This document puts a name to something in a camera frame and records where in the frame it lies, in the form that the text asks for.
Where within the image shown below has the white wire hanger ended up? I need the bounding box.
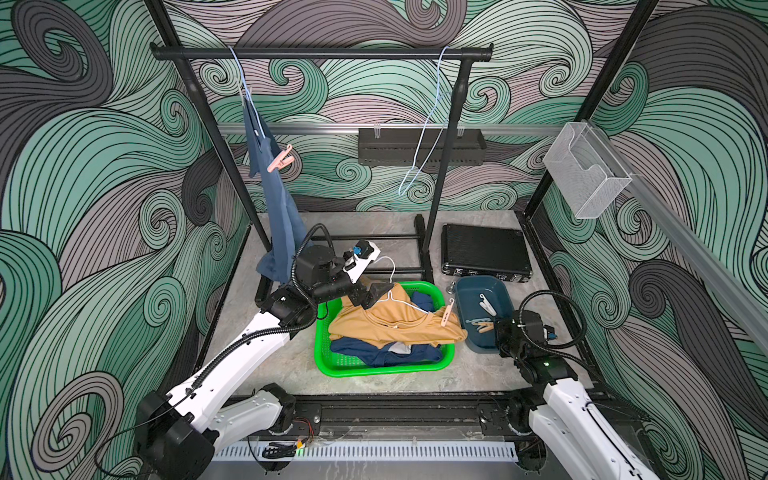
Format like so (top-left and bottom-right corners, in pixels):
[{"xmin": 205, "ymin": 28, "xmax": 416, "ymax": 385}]
[{"xmin": 373, "ymin": 255, "xmax": 434, "ymax": 313}]

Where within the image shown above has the tan cartoon print t-shirt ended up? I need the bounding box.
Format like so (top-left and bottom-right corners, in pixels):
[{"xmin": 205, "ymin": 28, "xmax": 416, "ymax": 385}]
[{"xmin": 327, "ymin": 283, "xmax": 468, "ymax": 348}]

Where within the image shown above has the navy Mickey print t-shirt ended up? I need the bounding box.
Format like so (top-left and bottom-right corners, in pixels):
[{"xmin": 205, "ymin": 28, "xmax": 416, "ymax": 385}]
[{"xmin": 326, "ymin": 289, "xmax": 449, "ymax": 370}]

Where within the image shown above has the slate blue t-shirt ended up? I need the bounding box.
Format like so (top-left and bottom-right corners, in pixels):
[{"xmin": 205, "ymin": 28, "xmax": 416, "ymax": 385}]
[{"xmin": 243, "ymin": 100, "xmax": 307, "ymax": 283}]

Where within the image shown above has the light blue wire hanger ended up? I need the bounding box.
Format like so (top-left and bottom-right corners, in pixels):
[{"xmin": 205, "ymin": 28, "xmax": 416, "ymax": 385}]
[{"xmin": 397, "ymin": 45, "xmax": 449, "ymax": 196}]

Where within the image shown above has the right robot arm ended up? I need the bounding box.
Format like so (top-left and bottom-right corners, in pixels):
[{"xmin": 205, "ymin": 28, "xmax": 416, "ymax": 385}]
[{"xmin": 496, "ymin": 290, "xmax": 658, "ymax": 479}]

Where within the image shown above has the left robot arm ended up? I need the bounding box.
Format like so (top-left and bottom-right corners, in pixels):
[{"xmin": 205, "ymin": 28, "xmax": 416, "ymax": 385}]
[{"xmin": 135, "ymin": 238, "xmax": 394, "ymax": 479}]

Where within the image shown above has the teal plastic tray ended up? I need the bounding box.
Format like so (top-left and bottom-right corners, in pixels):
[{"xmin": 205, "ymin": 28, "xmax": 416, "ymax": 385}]
[{"xmin": 454, "ymin": 276, "xmax": 515, "ymax": 354}]

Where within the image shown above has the green plastic basket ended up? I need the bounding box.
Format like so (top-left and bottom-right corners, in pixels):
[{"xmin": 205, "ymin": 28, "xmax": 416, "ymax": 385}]
[{"xmin": 314, "ymin": 281, "xmax": 459, "ymax": 378}]

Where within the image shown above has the black ribbed case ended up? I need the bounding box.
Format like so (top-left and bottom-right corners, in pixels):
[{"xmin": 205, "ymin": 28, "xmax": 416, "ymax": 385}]
[{"xmin": 441, "ymin": 223, "xmax": 533, "ymax": 283}]

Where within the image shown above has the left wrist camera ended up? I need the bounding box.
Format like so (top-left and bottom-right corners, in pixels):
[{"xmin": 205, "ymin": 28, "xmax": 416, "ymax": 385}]
[{"xmin": 343, "ymin": 240, "xmax": 381, "ymax": 284}]

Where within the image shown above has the white slotted cable duct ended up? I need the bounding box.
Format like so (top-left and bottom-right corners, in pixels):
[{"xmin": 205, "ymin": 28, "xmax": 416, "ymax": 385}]
[{"xmin": 213, "ymin": 440, "xmax": 518, "ymax": 463}]

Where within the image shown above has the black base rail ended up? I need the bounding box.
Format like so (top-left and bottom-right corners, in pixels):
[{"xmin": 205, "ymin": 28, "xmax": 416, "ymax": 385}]
[{"xmin": 245, "ymin": 388, "xmax": 544, "ymax": 442}]

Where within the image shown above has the clear mesh wall bin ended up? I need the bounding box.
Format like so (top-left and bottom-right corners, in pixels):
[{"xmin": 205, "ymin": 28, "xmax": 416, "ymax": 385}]
[{"xmin": 544, "ymin": 121, "xmax": 632, "ymax": 219}]

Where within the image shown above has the black clothes rack frame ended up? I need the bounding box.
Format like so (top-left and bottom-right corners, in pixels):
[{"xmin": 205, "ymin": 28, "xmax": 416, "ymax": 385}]
[{"xmin": 150, "ymin": 43, "xmax": 494, "ymax": 282}]

